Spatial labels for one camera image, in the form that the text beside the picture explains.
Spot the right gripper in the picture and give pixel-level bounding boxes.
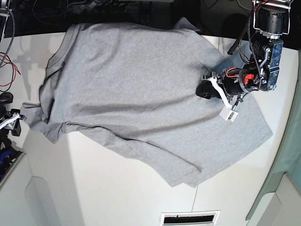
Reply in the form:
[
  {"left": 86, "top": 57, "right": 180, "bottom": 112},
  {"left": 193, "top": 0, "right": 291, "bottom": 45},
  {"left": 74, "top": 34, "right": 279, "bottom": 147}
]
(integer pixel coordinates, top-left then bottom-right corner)
[{"left": 0, "top": 93, "right": 23, "bottom": 137}]

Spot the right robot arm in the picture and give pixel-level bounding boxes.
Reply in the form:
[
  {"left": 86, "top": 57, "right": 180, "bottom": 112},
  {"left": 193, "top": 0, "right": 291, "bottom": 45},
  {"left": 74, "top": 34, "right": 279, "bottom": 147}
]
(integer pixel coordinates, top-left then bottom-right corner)
[{"left": 0, "top": 0, "right": 24, "bottom": 137}]

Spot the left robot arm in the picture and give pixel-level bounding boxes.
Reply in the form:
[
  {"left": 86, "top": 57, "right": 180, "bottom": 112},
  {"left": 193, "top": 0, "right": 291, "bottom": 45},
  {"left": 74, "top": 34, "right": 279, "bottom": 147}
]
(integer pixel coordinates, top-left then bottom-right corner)
[{"left": 196, "top": 0, "right": 292, "bottom": 103}]

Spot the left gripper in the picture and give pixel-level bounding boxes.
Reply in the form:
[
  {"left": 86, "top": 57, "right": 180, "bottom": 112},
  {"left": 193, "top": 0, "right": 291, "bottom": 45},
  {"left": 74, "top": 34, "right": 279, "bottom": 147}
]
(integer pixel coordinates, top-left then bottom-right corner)
[{"left": 196, "top": 67, "right": 261, "bottom": 101}]

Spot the blue cables bundle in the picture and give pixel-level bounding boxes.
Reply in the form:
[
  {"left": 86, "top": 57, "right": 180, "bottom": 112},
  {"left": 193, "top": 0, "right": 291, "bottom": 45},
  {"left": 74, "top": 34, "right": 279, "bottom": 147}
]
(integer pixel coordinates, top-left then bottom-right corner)
[{"left": 0, "top": 138, "right": 22, "bottom": 179}]

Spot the grey t-shirt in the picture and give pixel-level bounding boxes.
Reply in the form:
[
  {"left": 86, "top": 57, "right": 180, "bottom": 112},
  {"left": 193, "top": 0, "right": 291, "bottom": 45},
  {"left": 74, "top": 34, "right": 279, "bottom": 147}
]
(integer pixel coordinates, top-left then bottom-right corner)
[{"left": 21, "top": 23, "right": 272, "bottom": 187}]

